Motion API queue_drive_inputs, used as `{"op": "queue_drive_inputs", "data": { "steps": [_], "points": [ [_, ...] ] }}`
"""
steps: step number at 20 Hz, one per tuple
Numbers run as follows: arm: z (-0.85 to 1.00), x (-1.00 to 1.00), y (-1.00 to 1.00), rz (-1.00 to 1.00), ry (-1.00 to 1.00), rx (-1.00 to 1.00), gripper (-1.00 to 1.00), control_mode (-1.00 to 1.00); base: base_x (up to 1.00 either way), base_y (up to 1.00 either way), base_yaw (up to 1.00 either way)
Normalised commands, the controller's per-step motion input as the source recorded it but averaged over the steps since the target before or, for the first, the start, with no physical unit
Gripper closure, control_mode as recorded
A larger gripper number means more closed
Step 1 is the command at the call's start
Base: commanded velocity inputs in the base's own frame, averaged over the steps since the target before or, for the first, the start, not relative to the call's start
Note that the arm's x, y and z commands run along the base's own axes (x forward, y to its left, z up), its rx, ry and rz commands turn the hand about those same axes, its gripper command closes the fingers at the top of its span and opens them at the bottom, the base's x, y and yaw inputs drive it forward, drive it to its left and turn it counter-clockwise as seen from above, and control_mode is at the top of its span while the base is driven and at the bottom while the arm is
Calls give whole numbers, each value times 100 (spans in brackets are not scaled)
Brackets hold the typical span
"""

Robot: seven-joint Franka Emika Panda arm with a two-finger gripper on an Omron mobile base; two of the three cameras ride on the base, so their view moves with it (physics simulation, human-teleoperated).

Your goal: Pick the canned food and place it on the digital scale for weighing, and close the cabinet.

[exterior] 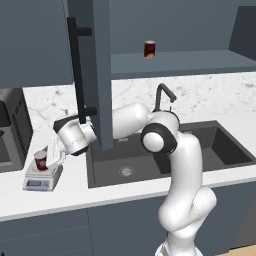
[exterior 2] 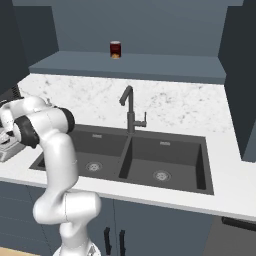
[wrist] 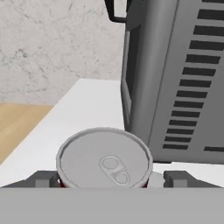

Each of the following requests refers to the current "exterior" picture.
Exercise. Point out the dark microwave oven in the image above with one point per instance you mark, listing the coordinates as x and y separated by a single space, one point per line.
15 133

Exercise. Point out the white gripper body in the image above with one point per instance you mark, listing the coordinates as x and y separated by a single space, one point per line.
54 156

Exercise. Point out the red food can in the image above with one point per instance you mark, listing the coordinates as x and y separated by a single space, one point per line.
149 48
40 161

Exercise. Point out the grey lower cabinet run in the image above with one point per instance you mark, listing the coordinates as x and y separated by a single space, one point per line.
100 226

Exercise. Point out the dark grey sink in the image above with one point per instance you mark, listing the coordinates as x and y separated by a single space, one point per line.
230 146

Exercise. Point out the grey closed cabinet door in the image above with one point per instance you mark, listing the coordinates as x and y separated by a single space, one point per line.
33 40

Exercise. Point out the black tap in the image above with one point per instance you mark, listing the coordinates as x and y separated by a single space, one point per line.
162 91

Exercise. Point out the white digital scale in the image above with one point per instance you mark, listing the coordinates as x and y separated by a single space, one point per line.
40 180

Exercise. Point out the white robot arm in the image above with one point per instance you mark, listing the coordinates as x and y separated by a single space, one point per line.
184 166

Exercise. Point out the grey wall cabinet shelf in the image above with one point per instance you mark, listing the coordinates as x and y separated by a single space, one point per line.
186 63

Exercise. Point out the grey open cabinet door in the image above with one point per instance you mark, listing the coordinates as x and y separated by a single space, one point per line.
100 66

